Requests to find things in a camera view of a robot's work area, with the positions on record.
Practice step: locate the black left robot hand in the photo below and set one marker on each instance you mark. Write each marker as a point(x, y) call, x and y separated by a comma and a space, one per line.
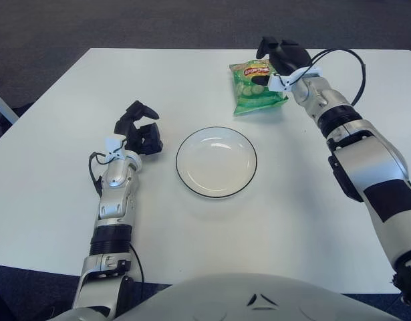
point(145, 140)

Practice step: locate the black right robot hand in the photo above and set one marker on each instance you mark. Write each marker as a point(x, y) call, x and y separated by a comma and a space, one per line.
point(290, 57)

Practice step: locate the green potato chip bag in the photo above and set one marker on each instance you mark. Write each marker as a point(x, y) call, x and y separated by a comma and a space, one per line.
point(255, 100)

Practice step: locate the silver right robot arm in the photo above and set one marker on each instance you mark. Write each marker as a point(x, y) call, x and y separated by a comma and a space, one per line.
point(369, 160)

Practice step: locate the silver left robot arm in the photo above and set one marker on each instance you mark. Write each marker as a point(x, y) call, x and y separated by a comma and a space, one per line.
point(116, 180)

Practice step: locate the white plate with black rim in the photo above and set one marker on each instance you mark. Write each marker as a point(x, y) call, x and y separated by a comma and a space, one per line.
point(216, 164)

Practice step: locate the white table leg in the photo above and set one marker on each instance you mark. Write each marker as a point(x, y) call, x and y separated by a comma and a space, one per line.
point(3, 108)

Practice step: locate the grey robot torso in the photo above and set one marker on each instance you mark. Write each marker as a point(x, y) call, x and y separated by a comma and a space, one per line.
point(258, 301)

